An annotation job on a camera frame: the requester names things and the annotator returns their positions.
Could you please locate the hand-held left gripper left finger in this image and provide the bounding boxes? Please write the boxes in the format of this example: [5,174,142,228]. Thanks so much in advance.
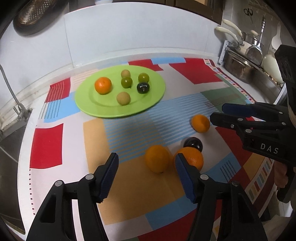
[26,152,119,241]

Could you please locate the white rice paddle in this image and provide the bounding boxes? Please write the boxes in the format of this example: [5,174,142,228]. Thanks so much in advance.
[271,23,281,50]

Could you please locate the white pan handle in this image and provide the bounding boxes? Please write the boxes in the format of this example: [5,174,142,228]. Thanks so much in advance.
[216,26,238,41]
[222,19,243,37]

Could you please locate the person's right hand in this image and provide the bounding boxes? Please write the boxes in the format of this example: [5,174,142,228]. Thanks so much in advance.
[274,161,289,189]

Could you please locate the stainless steel sink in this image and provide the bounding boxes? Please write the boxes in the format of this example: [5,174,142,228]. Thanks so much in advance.
[0,125,26,234]

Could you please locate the large steel pot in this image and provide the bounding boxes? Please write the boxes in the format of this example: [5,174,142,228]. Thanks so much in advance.
[223,51,252,81]

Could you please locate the black scissors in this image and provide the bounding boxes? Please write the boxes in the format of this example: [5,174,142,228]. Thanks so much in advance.
[243,8,253,24]

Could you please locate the dark wooden cabinet door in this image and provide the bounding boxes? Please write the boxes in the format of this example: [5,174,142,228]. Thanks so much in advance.
[173,0,224,25]

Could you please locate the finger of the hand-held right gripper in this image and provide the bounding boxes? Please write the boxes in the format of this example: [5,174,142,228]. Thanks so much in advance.
[221,102,289,121]
[210,112,287,140]

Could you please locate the green plate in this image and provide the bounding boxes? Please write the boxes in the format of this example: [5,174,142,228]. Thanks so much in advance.
[74,65,166,118]

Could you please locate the orange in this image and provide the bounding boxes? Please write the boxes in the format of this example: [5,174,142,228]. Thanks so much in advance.
[94,77,112,95]
[173,147,204,171]
[145,145,171,174]
[191,114,211,133]

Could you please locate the slim chrome gooseneck faucet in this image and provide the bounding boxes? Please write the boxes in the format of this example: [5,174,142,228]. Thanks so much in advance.
[0,65,33,121]

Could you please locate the white ceramic jug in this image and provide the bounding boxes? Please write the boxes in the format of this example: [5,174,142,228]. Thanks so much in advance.
[262,54,284,85]

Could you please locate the colourful patterned tablecloth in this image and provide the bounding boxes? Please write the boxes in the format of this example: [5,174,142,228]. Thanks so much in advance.
[29,57,289,241]

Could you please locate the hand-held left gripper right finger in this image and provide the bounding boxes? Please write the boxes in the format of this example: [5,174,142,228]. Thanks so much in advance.
[174,153,270,241]

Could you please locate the small steel saucepan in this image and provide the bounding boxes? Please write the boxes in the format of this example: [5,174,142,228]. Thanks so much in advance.
[243,32,262,47]

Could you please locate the perforated metal colander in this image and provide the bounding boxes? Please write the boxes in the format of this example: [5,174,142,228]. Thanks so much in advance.
[13,0,70,36]

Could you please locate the metal scoop ladle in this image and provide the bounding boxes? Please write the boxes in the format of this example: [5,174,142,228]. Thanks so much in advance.
[245,14,266,65]

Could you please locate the dark purple plum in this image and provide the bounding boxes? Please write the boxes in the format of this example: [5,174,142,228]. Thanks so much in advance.
[183,137,203,152]
[136,82,150,94]

